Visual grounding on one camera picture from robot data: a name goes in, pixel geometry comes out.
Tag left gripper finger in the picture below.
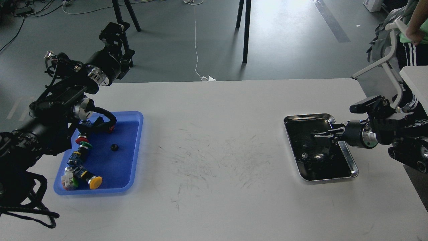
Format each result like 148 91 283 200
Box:
99 22 130 54

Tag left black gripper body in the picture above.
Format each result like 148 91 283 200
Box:
84 47 135 86

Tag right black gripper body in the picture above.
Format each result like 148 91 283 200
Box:
341 120 379 149

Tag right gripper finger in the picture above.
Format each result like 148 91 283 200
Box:
311 123 346 141
314 139 344 161

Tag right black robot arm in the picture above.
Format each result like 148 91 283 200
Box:
311 95 428 174

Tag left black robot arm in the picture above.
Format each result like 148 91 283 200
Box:
1 22 135 229

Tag black red connector part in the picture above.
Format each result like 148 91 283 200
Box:
91 116 117 133

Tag metal tray with black mat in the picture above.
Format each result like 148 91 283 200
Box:
283 113 359 182

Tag black stand leg left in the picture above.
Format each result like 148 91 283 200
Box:
111 0 141 68

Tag black stand leg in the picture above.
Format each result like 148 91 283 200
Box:
111 0 141 68
235 0 252 64

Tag white side table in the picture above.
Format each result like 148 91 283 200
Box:
400 66 428 113

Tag blue plastic tray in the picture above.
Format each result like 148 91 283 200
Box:
53 111 144 195

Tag person in green shirt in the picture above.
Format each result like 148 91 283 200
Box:
396 0 428 115

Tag white chair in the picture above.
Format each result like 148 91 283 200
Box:
351 7 408 109

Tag white green terminal block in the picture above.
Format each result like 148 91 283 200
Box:
61 166 79 191

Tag white box on floor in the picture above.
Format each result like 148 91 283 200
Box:
362 0 384 12

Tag black stand leg right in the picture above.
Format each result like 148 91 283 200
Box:
235 0 252 64

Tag red push button switch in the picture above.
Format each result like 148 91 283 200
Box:
75 120 93 145

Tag green push button switch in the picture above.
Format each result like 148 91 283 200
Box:
73 141 92 160

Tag white cable on floor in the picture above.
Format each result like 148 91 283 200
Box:
183 0 216 82

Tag black floor cables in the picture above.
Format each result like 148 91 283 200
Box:
0 0 67 52

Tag yellow push button switch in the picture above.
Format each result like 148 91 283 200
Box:
80 171 103 190

